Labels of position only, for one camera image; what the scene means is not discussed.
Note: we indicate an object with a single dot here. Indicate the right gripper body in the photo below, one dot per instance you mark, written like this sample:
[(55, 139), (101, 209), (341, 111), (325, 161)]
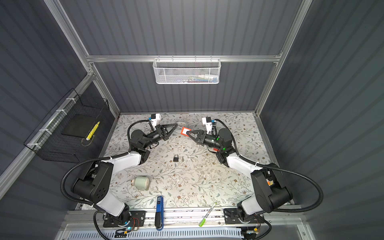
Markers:
[(209, 141)]

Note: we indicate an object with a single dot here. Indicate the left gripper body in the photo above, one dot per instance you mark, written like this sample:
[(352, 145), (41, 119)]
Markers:
[(158, 134)]

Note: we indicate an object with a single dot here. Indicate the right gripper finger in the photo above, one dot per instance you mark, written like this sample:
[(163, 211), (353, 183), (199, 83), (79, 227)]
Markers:
[(195, 132), (194, 136)]

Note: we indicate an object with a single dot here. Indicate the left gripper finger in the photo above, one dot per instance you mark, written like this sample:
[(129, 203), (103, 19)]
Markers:
[(170, 126), (169, 132)]

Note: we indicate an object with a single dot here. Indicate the red padlock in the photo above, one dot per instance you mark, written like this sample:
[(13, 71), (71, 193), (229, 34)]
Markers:
[(184, 131)]

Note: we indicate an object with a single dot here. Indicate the small black padlock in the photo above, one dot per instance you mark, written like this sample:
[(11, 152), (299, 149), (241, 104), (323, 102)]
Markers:
[(176, 159)]

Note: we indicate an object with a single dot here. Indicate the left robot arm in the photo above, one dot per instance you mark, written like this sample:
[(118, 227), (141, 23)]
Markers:
[(93, 182)]

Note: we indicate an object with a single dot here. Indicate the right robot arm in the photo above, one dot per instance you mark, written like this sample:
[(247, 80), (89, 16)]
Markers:
[(270, 186)]

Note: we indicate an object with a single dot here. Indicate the pale green cup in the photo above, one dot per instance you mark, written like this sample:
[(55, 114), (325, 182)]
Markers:
[(141, 183)]

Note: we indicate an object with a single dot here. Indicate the black pad in basket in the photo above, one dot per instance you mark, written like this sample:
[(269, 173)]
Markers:
[(79, 126)]

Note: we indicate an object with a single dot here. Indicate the green marker pen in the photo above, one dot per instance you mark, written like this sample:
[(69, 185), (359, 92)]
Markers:
[(207, 214)]

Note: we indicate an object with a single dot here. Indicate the blue utility knife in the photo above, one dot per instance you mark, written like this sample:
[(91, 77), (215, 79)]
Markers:
[(159, 215)]

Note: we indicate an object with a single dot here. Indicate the white vent strip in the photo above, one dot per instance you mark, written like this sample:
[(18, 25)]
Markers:
[(178, 234)]

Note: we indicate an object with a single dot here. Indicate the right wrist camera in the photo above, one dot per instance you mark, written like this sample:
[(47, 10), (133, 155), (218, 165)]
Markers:
[(208, 123)]

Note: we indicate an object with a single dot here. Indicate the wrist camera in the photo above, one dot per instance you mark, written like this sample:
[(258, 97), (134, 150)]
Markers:
[(208, 123), (155, 119)]

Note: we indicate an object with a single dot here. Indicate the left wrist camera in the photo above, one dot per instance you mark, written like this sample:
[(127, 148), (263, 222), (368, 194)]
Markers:
[(155, 119)]

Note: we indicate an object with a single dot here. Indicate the white wire basket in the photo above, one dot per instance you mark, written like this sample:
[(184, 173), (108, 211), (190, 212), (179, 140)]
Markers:
[(195, 71)]

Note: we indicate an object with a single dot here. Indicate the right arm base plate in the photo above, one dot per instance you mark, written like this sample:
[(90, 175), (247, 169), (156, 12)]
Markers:
[(235, 216)]

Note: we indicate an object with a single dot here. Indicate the black wire basket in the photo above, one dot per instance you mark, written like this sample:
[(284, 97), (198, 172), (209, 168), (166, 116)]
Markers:
[(49, 144)]

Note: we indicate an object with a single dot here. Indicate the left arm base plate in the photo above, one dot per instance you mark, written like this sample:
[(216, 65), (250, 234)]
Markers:
[(131, 218)]

